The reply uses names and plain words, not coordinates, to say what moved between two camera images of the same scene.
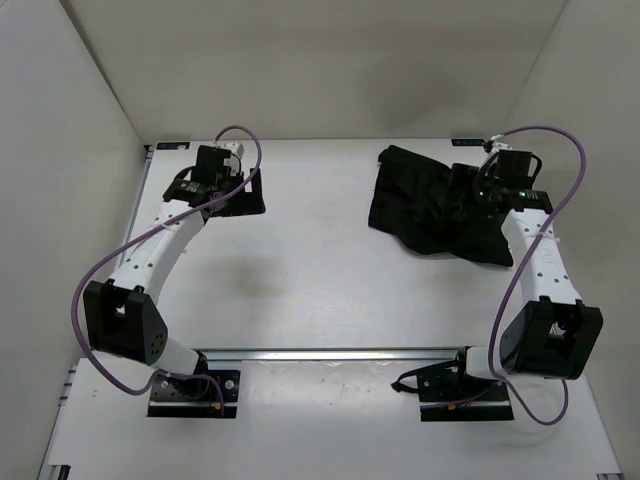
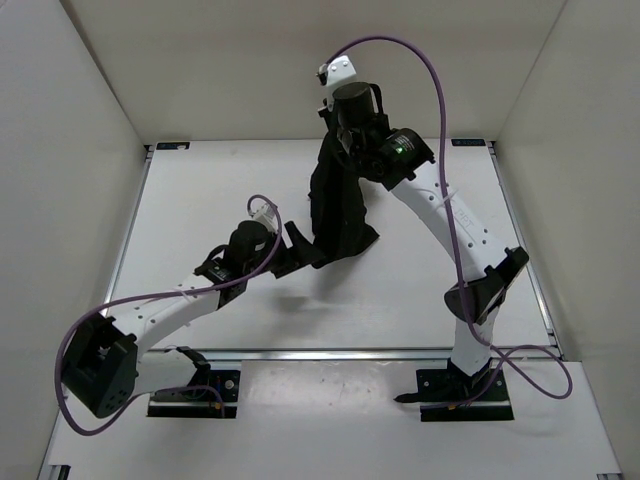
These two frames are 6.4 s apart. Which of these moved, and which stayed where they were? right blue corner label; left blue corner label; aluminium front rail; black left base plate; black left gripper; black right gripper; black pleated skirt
Moved: black left gripper; black right gripper; black pleated skirt
Stayed: black left base plate; right blue corner label; aluminium front rail; left blue corner label
